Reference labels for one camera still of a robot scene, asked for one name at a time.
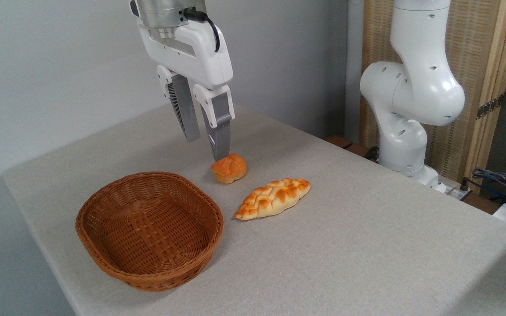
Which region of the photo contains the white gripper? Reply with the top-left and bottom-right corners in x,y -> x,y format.
137,19 -> 235,162

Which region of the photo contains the round bread roll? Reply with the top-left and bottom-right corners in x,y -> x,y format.
211,153 -> 247,184

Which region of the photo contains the braided bread loaf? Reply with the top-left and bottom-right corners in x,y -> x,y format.
234,178 -> 311,221

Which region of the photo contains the brown wicker basket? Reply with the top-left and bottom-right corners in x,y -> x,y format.
76,171 -> 224,292

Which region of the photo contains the brown wooden block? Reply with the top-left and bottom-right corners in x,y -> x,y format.
345,144 -> 373,159
325,135 -> 354,150

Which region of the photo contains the grey tablecloth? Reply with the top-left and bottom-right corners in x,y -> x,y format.
2,97 -> 506,316

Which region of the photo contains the brass screen hinge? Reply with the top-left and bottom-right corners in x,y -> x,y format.
476,94 -> 505,120

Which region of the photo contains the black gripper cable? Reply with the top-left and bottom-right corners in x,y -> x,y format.
184,9 -> 221,53

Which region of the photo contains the blue grey cable bundle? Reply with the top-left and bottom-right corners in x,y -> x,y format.
464,167 -> 506,207

